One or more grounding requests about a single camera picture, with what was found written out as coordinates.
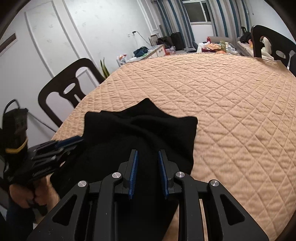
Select black cable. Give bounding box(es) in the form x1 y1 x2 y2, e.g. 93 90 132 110
2 99 56 133

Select window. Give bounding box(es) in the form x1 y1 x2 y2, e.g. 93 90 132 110
182 0 212 24

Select blue striped curtain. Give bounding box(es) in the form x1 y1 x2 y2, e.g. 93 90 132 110
157 0 193 47
208 0 250 39

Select person's left hand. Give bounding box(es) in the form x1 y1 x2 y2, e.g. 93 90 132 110
9 176 48 209

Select black pants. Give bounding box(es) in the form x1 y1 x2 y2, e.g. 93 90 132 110
49 98 198 241

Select person's left forearm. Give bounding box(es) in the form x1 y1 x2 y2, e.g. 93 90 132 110
6 203 36 241

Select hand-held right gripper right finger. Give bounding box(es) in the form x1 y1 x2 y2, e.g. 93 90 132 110
158 149 270 241

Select cream cushion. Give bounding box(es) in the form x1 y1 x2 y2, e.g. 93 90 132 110
260 36 275 61

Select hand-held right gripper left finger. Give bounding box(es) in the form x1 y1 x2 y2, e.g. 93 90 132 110
26 149 139 241

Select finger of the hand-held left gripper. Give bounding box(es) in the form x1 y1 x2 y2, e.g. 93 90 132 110
32 136 84 155
32 146 80 173

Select dark wooden chair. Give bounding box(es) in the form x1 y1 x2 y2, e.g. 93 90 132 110
251 24 296 77
38 58 106 133

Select low table with clutter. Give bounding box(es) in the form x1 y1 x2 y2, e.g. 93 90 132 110
198 39 239 54

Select white cabinet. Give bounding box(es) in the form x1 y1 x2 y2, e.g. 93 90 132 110
145 45 166 59

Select black bag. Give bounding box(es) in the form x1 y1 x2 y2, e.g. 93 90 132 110
240 31 253 44

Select beige quilted blanket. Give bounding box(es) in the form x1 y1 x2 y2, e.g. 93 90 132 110
51 52 296 241

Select wall socket with cable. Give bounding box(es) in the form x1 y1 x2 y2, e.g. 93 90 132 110
127 30 151 47

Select blue bag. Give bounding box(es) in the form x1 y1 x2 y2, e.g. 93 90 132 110
133 46 149 57

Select green potted plant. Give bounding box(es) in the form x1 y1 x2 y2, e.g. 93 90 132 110
100 57 111 80

